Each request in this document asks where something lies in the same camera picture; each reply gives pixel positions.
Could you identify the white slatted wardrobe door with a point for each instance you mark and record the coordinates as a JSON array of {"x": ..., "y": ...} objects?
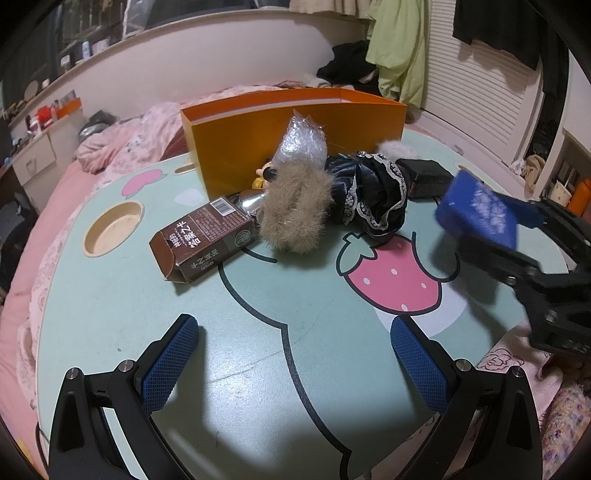
[{"x": 480, "y": 92}]

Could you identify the brown furry pompom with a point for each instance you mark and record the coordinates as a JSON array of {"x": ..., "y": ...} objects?
[{"x": 295, "y": 212}]

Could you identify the clear plastic bag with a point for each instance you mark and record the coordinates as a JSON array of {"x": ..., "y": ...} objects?
[{"x": 300, "y": 143}]

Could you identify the white fluffy pompom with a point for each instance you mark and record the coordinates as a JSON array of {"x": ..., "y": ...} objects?
[{"x": 395, "y": 148}]

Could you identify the black hanging garment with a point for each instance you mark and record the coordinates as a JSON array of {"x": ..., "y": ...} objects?
[{"x": 503, "y": 27}]

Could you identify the grey silver bag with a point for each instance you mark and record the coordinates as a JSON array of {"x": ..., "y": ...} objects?
[{"x": 94, "y": 125}]

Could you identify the light green hanging garment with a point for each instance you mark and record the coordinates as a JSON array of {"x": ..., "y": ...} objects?
[{"x": 397, "y": 50}]

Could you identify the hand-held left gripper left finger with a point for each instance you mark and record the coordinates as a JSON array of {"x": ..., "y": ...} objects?
[{"x": 168, "y": 369}]

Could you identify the pink bed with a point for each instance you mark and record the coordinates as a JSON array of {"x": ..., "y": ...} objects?
[{"x": 27, "y": 258}]

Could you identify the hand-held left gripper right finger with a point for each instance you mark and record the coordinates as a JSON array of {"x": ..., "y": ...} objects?
[{"x": 418, "y": 369}]

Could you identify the pile of black clothes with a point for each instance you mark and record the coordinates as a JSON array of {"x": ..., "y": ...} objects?
[{"x": 346, "y": 60}]

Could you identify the orange cardboard box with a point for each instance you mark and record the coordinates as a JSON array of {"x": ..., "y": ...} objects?
[{"x": 240, "y": 147}]

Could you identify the red desk item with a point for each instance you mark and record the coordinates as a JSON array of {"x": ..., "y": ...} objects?
[{"x": 45, "y": 114}]

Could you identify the white drawer cabinet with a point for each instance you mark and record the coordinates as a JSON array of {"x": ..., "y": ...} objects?
[{"x": 34, "y": 161}]

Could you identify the small orange box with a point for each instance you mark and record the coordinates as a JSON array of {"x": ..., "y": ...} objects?
[{"x": 69, "y": 107}]

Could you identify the pink floral duvet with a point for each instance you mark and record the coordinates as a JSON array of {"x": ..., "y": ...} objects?
[{"x": 138, "y": 134}]

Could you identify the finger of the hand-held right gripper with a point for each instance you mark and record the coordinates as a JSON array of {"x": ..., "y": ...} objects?
[
  {"x": 498, "y": 261},
  {"x": 528, "y": 214}
]

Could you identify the blue box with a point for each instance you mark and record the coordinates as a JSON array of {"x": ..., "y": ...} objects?
[{"x": 475, "y": 210}]

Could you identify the beige cloth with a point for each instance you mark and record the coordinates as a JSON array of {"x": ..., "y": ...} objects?
[{"x": 535, "y": 165}]

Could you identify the white cup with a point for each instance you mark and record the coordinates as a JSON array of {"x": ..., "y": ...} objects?
[{"x": 561, "y": 190}]

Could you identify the silver metal cone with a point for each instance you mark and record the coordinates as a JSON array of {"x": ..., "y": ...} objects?
[{"x": 251, "y": 201}]

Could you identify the black lace doll dress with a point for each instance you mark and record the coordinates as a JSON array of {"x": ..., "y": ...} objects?
[{"x": 369, "y": 189}]

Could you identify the brown drink carton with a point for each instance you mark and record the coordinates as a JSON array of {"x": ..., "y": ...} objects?
[{"x": 203, "y": 240}]

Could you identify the orange shelf item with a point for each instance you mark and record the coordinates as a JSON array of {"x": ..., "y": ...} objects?
[{"x": 581, "y": 196}]

